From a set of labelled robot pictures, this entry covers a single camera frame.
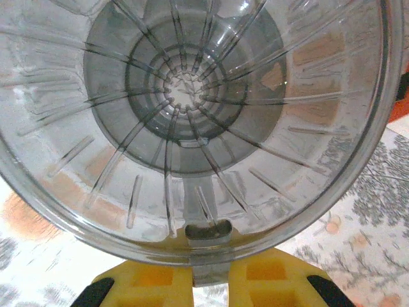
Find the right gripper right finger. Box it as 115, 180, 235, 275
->
228, 248, 355, 307

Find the grey glass coffee dripper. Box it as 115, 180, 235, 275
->
0, 0, 405, 287

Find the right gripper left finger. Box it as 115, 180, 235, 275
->
75, 259, 194, 307

